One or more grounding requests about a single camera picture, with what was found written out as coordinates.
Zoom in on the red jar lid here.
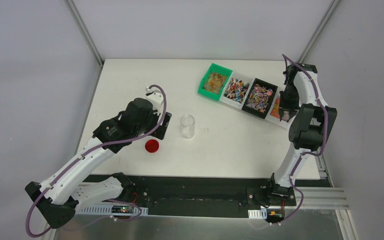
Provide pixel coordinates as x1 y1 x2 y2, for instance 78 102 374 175
144 139 160 154

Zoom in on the white lollipop bin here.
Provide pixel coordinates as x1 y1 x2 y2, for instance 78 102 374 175
219 71 255 110

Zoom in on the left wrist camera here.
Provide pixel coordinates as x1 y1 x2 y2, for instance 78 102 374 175
145 87 164 112

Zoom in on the white gummy bin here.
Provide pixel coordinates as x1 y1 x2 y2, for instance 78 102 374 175
265 90 291 129

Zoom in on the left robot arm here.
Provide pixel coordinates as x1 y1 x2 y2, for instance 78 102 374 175
24 93 171 238

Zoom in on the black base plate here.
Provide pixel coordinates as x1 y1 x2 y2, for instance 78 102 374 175
79 174 299 219

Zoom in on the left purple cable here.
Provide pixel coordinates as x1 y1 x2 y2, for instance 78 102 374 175
24 84 168 238

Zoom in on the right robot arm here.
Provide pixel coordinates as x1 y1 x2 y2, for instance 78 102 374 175
263 61 338 205

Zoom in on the black candy bin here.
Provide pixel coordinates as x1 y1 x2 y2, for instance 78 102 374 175
241 78 278 119

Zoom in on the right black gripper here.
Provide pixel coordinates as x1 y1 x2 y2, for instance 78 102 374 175
279 81 301 122

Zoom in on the green candy bin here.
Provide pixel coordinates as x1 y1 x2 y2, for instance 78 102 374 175
197 63 233 101

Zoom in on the clear plastic jar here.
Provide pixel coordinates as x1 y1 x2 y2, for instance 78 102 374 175
180 114 195 139

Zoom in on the aluminium frame rail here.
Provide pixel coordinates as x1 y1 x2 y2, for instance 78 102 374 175
299 187 350 210

